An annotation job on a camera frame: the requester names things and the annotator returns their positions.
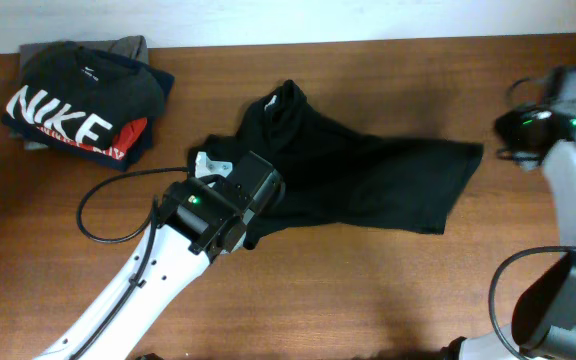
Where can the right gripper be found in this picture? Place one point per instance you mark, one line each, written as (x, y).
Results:
(503, 123)

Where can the black Nike folded shirt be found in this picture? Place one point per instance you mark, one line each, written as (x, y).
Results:
(88, 100)

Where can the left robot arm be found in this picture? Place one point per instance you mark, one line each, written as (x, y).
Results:
(194, 222)

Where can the navy folded shirt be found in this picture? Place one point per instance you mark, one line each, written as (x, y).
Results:
(90, 103)

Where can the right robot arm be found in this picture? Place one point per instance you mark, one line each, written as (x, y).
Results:
(543, 324)

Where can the red folded shirt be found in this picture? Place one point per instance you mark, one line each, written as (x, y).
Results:
(122, 142)

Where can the black t-shirt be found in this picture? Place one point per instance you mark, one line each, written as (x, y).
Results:
(334, 174)

